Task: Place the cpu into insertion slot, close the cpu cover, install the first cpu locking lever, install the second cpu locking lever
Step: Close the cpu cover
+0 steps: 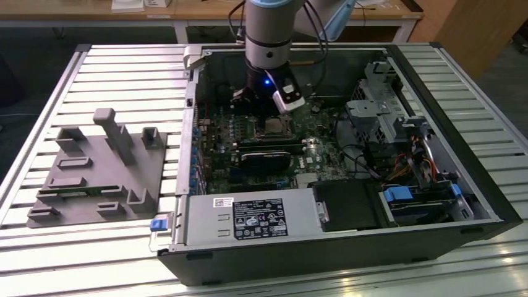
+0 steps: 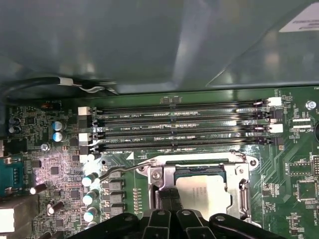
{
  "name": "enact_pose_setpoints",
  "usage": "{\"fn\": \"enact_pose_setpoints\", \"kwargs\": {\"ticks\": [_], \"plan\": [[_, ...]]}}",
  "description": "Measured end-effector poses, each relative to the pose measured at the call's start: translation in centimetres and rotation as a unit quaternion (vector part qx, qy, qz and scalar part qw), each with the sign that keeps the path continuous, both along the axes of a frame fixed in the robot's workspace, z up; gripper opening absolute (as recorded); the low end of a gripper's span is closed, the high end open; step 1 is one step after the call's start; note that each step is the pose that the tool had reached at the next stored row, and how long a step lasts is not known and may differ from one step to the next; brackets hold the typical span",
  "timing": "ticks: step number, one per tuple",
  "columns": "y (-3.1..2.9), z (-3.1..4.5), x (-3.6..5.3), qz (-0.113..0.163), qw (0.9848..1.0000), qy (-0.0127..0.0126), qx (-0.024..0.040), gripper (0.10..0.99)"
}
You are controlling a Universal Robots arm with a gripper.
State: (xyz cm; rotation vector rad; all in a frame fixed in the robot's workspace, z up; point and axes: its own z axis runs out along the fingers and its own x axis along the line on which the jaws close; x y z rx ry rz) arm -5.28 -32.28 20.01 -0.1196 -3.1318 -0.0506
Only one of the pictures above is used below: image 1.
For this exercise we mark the silver square CPU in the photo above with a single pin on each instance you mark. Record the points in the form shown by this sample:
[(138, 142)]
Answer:
[(277, 126)]

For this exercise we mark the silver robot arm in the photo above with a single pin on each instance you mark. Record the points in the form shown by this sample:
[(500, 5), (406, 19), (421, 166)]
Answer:
[(268, 46)]

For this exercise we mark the CPU socket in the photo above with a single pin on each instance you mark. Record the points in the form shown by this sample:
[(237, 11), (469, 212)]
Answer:
[(257, 136)]

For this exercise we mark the black RAM stick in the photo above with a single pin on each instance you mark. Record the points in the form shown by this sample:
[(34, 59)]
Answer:
[(272, 141), (272, 148)]

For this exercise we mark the black graphics card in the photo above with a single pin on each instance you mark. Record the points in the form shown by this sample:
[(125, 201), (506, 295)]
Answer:
[(264, 162)]

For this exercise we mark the metal drive cage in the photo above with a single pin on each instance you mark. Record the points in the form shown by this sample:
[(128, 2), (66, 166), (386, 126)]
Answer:
[(370, 108)]

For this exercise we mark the green motherboard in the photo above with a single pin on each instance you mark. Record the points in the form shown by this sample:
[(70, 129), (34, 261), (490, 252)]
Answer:
[(325, 161)]

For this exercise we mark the silver chipset heatsink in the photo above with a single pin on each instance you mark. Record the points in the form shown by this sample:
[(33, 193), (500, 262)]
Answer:
[(306, 179)]

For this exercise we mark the white box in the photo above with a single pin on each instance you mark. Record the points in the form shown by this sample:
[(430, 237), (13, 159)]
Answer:
[(128, 5)]

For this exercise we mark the black power supply label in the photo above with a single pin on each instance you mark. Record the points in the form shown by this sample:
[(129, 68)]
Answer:
[(260, 219)]

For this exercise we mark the silver power supply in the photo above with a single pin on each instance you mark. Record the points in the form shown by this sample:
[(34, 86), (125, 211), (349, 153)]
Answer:
[(201, 222)]

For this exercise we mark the grey parts rack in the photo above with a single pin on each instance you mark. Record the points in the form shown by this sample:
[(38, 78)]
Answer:
[(98, 173)]

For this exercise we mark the blue disk carrier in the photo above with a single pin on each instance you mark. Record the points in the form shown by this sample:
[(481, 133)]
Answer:
[(396, 195)]

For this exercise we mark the wooden desk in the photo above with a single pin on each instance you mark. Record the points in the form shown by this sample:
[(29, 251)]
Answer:
[(82, 15)]

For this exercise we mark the blue case latch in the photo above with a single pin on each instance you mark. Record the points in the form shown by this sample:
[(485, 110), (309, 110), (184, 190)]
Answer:
[(158, 225)]

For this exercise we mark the green RAM stick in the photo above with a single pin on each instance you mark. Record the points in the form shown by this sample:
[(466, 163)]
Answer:
[(77, 192)]

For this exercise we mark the wooden cabinet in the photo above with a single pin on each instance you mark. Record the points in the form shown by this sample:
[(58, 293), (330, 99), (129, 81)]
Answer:
[(473, 31)]

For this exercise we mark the black open PC case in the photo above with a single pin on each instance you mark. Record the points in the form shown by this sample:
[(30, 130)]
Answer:
[(288, 263)]

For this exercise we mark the small blue clip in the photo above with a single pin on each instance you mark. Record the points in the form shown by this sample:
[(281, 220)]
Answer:
[(454, 190)]

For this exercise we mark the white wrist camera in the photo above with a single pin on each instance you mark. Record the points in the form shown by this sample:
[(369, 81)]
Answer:
[(288, 99)]

